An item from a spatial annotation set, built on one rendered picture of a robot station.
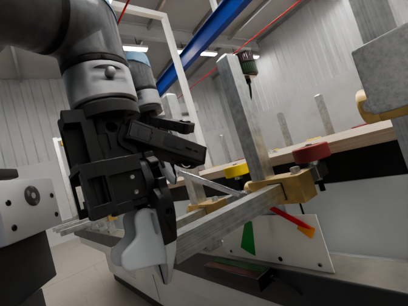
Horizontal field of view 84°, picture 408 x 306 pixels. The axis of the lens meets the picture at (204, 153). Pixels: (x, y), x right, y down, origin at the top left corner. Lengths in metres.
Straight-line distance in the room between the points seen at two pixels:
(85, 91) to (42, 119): 8.22
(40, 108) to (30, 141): 1.06
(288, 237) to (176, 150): 0.29
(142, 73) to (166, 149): 0.39
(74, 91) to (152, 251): 0.19
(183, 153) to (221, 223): 0.11
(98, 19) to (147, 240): 0.24
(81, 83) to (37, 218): 0.27
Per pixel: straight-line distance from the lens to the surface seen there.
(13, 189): 0.44
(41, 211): 0.48
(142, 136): 0.27
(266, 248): 0.53
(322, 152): 0.56
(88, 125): 0.26
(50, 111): 8.58
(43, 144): 8.29
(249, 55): 0.55
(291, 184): 0.43
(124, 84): 0.28
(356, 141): 0.60
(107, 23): 0.31
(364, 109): 0.37
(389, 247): 0.68
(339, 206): 0.67
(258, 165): 0.47
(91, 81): 0.27
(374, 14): 0.39
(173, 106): 0.69
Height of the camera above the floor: 0.93
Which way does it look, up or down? 3 degrees up
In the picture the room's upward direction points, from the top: 17 degrees counter-clockwise
